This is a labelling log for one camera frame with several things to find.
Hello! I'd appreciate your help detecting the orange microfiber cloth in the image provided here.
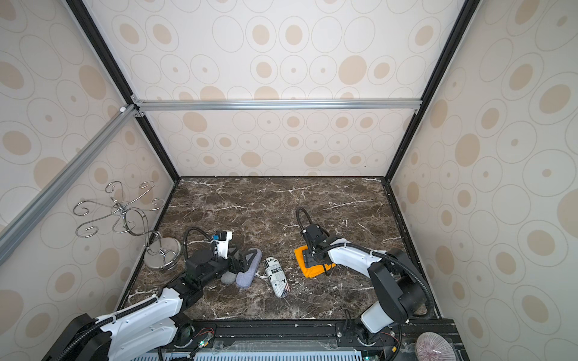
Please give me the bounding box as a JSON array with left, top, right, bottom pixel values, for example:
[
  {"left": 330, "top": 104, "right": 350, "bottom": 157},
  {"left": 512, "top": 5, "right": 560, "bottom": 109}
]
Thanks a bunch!
[{"left": 294, "top": 245, "right": 337, "bottom": 278}]

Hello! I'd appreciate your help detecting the newspaper print eyeglass case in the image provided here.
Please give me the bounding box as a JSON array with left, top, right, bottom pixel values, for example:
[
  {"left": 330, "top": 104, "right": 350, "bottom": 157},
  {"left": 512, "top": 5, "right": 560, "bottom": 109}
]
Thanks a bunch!
[{"left": 265, "top": 257, "right": 291, "bottom": 298}]

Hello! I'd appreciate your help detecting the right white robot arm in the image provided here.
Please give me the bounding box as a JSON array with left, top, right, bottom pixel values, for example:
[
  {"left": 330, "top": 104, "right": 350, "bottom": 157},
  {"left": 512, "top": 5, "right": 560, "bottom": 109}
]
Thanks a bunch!
[{"left": 301, "top": 224, "right": 434, "bottom": 338}]

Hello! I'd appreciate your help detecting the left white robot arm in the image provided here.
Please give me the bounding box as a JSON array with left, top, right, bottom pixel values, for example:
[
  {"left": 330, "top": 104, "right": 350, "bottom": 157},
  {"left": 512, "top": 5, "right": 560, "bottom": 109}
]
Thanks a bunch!
[{"left": 43, "top": 248, "right": 258, "bottom": 360}]

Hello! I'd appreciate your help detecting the dark grey eyeglass case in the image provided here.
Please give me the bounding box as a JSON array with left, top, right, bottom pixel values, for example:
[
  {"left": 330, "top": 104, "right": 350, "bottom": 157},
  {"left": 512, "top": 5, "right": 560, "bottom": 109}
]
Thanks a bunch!
[{"left": 221, "top": 272, "right": 237, "bottom": 284}]

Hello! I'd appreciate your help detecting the lavender fabric eyeglass case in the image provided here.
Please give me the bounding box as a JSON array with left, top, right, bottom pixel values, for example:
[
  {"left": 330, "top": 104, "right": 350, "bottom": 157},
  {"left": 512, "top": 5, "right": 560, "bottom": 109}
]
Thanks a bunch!
[{"left": 236, "top": 248, "right": 263, "bottom": 289}]

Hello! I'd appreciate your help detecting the round patterned disc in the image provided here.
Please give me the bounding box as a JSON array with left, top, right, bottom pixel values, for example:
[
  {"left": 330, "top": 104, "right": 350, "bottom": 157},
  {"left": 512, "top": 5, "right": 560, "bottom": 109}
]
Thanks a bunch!
[{"left": 415, "top": 332, "right": 457, "bottom": 361}]

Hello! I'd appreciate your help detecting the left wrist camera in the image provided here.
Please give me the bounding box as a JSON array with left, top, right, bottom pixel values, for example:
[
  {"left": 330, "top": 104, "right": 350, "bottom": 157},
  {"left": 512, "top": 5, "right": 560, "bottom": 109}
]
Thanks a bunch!
[{"left": 212, "top": 230, "right": 233, "bottom": 260}]

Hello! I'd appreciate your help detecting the chrome wire cup stand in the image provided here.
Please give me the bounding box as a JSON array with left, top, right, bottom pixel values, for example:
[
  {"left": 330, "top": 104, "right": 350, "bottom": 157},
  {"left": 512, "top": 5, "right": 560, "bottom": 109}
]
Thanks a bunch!
[{"left": 72, "top": 180, "right": 182, "bottom": 271}]

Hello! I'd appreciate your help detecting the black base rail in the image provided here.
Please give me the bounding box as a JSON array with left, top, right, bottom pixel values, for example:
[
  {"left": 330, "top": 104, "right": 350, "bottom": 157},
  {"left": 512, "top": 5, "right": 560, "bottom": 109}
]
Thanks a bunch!
[{"left": 164, "top": 317, "right": 469, "bottom": 360}]

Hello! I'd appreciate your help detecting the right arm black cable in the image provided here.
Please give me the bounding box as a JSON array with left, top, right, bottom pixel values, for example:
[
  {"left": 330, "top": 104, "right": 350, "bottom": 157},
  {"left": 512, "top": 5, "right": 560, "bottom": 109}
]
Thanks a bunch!
[{"left": 295, "top": 207, "right": 435, "bottom": 319}]

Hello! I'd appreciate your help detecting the silver horizontal frame bar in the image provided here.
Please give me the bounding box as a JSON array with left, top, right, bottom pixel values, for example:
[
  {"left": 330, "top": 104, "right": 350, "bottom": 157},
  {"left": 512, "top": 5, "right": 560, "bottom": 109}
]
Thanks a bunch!
[{"left": 135, "top": 98, "right": 421, "bottom": 111}]

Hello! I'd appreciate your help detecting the silver diagonal frame bar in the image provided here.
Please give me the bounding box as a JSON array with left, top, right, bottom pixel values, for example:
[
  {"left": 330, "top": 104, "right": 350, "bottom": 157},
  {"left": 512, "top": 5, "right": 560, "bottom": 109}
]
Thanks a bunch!
[{"left": 1, "top": 104, "right": 136, "bottom": 263}]

